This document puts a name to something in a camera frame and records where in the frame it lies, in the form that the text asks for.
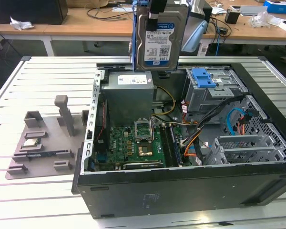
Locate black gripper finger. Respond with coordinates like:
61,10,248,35
146,0,167,31

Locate hard disk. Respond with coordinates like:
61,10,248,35
128,0,190,72

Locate blue drive latch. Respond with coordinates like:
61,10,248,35
191,68,216,88

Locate grey flat device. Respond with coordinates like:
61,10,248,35
239,5,269,16

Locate wooden desk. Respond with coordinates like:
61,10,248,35
0,7,286,46

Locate grey power supply unit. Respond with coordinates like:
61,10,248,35
100,71,155,127

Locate grey optical drive cage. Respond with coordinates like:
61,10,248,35
183,68,248,114

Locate clear plastic bag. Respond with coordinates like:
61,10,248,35
250,11,277,27

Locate blue cardboard box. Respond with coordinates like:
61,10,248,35
264,0,286,14

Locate CPU socket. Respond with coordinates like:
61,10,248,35
134,118,154,143

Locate large black box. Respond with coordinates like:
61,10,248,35
0,0,69,25

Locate crumpled white paper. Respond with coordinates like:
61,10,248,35
10,16,34,31

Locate green motherboard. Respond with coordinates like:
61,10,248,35
95,124,182,170

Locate grey parts rack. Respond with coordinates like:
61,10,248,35
5,94,90,181

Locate silver CPU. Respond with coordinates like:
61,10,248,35
22,137,41,147

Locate black open PC case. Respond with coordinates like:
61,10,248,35
71,62,286,219

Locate black cable on desk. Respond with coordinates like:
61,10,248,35
86,7,134,21

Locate yellow wires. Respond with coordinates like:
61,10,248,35
152,86,177,116

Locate black cable bundle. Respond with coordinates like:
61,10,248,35
181,95,251,146

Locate red black thin wire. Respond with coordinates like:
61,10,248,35
97,100,109,140

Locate blue wire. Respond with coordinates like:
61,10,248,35
225,107,247,136

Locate red orange wire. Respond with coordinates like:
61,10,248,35
237,116,248,136

